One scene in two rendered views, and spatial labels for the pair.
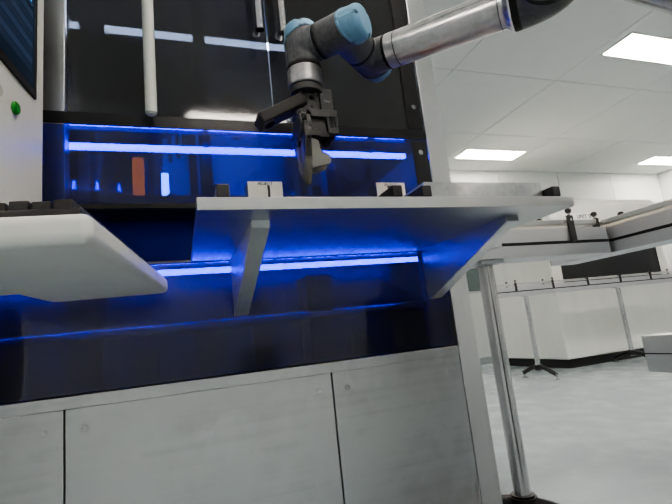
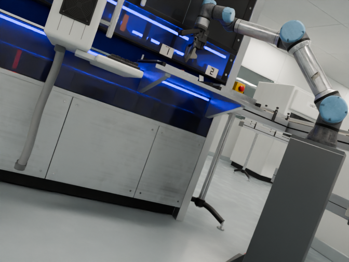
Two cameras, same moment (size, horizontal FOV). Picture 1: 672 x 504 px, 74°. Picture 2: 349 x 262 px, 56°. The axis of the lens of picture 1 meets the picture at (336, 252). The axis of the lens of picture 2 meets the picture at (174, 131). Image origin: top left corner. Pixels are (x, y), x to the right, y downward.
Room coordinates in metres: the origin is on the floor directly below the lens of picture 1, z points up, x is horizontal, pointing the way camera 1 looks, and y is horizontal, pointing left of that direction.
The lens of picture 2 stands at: (-0.98, 0.19, 0.70)
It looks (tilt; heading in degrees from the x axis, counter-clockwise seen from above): 3 degrees down; 353
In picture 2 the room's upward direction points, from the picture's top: 20 degrees clockwise
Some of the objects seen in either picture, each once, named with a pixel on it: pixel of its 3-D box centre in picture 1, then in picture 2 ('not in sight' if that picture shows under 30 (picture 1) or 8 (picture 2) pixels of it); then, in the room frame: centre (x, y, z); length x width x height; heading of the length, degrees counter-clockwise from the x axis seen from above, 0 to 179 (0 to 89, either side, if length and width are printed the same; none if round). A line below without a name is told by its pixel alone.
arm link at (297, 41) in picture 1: (303, 49); (207, 10); (0.89, 0.02, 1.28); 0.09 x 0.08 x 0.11; 60
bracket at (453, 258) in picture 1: (466, 262); (223, 112); (1.03, -0.30, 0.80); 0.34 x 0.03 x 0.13; 20
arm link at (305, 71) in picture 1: (305, 82); (201, 23); (0.89, 0.03, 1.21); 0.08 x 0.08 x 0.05
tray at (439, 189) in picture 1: (438, 216); (222, 92); (0.97, -0.24, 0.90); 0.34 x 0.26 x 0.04; 19
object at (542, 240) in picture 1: (516, 237); (252, 108); (1.51, -0.61, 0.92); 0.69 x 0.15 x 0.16; 110
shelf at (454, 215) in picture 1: (361, 235); (193, 86); (0.96, -0.06, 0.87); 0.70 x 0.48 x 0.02; 110
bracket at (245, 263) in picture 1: (249, 275); (152, 83); (0.86, 0.17, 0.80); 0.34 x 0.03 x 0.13; 20
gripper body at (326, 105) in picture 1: (312, 116); (198, 38); (0.89, 0.02, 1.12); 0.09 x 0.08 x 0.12; 110
